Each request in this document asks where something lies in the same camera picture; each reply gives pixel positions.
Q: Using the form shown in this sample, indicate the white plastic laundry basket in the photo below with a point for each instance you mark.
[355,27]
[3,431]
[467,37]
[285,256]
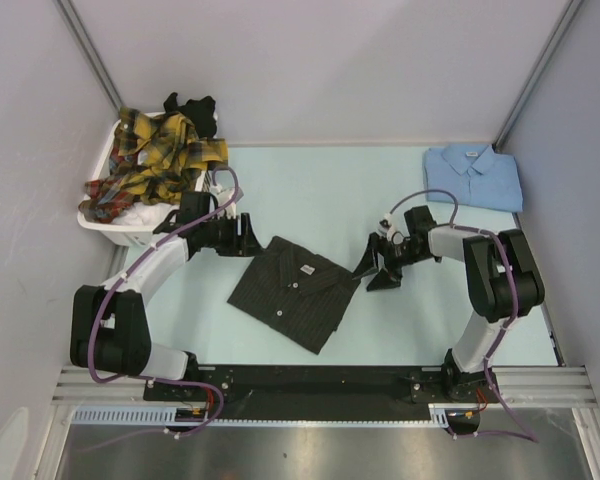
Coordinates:
[122,235]

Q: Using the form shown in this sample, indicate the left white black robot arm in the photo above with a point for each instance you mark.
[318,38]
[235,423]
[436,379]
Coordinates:
[110,334]

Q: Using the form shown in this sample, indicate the light blue slotted cable duct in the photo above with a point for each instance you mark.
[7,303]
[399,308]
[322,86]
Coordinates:
[185,418]

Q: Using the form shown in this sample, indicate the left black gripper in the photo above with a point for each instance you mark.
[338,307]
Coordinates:
[233,248]

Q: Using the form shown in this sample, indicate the white garment in basket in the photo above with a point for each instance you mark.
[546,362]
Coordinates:
[143,215]

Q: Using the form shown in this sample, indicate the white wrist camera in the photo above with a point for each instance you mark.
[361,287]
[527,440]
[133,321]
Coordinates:
[388,230]
[225,197]

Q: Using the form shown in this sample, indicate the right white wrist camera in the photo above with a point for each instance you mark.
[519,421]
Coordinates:
[388,230]

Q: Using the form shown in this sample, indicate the dark pinstriped long sleeve shirt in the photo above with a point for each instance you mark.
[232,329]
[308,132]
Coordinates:
[299,294]

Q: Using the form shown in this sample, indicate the yellow plaid flannel shirt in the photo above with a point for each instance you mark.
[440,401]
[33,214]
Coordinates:
[154,159]

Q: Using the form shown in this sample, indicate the left aluminium corner post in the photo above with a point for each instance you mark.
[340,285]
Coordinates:
[77,28]

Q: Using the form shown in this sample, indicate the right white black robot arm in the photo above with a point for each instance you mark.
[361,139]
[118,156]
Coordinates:
[503,283]

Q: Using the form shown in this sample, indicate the right aluminium corner post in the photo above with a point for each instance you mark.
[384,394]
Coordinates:
[559,32]

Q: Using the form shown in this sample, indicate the aluminium frame rail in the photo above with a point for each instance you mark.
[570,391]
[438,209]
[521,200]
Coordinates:
[523,387]

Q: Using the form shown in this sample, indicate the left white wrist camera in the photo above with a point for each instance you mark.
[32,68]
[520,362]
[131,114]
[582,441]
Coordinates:
[225,197]

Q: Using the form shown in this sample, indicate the aluminium corner post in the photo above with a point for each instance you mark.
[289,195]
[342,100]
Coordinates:
[559,32]
[77,28]

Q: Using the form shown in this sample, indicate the folded light blue shirt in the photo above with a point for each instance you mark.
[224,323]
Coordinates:
[475,174]

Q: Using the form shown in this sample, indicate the black garment in basket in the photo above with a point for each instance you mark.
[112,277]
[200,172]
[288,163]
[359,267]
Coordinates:
[202,113]

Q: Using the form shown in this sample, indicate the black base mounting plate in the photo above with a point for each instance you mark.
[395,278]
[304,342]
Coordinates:
[331,394]

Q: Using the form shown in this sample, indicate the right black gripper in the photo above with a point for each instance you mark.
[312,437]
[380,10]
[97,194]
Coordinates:
[370,263]

